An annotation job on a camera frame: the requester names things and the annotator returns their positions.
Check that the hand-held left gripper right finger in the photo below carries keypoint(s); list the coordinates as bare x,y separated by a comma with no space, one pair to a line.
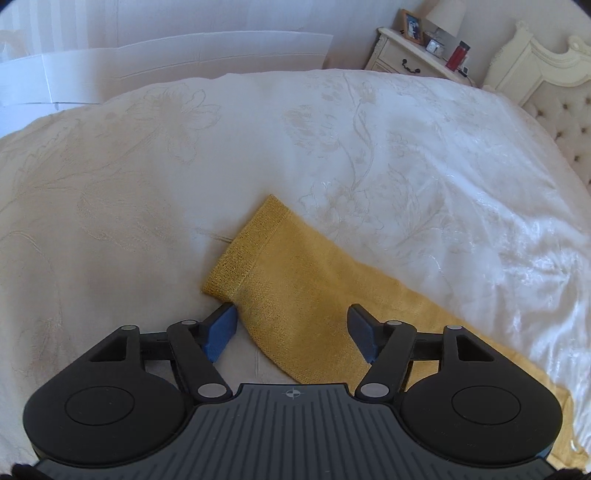
365,330

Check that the wooden picture frame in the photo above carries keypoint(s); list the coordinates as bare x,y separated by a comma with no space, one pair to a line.
411,26

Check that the red bottle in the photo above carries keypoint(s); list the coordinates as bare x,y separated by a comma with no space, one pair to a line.
457,55

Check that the yellow knit sweater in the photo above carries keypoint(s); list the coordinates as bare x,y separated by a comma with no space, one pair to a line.
295,295

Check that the white floral bedspread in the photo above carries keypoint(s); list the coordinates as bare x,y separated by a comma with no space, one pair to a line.
323,161

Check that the cream table lamp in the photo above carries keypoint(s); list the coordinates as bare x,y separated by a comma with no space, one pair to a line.
447,16

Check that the small silver alarm clock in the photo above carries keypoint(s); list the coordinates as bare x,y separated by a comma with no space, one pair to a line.
434,47

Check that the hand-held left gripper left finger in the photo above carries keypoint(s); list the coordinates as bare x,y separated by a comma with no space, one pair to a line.
220,330

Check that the cream tufted headboard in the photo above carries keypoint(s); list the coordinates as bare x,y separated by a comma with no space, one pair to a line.
540,69

